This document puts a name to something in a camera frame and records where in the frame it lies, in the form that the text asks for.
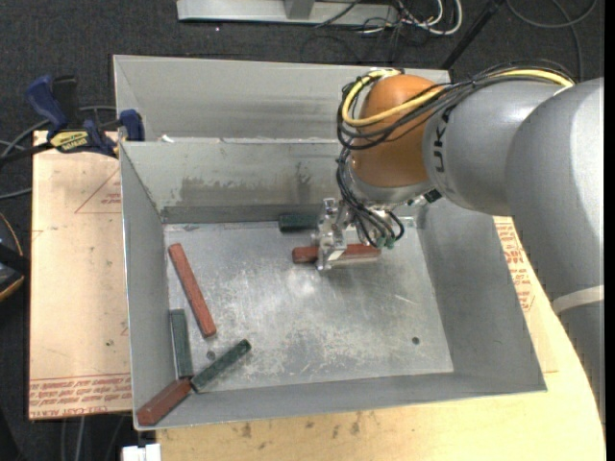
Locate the red-brown block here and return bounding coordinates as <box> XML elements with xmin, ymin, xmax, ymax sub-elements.
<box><xmin>291</xmin><ymin>242</ymin><xmax>382</xmax><ymax>265</ymax></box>
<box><xmin>135</xmin><ymin>378</ymin><xmax>194</xmax><ymax>427</ymax></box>
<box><xmin>167</xmin><ymin>242</ymin><xmax>218</xmax><ymax>340</ymax></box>

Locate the dark green flat block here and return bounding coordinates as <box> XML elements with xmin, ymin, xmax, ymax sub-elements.
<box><xmin>168</xmin><ymin>308</ymin><xmax>195</xmax><ymax>380</ymax></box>
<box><xmin>189</xmin><ymin>338</ymin><xmax>253</xmax><ymax>395</ymax></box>
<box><xmin>278</xmin><ymin>212</ymin><xmax>320</xmax><ymax>233</ymax></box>

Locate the grey metal bin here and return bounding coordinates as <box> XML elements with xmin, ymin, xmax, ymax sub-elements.
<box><xmin>112</xmin><ymin>54</ymin><xmax>549</xmax><ymax>432</ymax></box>

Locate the brown cardboard board, red print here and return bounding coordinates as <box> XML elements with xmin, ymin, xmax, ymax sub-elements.
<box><xmin>28</xmin><ymin>130</ymin><xmax>561</xmax><ymax>422</ymax></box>

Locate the black cylinder on white bracket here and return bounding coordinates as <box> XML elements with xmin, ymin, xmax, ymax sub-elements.
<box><xmin>407</xmin><ymin>187</ymin><xmax>444</xmax><ymax>208</ymax></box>

